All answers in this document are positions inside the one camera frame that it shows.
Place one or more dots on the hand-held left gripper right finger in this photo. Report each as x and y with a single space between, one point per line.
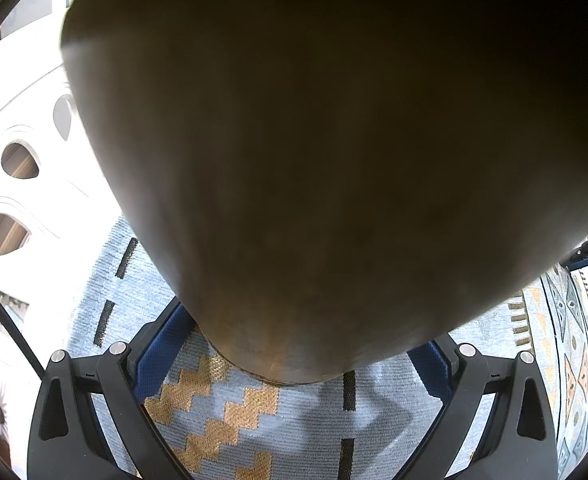
431 367

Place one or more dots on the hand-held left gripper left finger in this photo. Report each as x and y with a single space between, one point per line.
159 360

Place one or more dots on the blue patterned table mat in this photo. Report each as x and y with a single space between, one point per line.
284 440

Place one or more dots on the brown striped curtain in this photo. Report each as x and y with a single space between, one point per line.
19 162

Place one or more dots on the white carved chair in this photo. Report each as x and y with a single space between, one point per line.
34 110

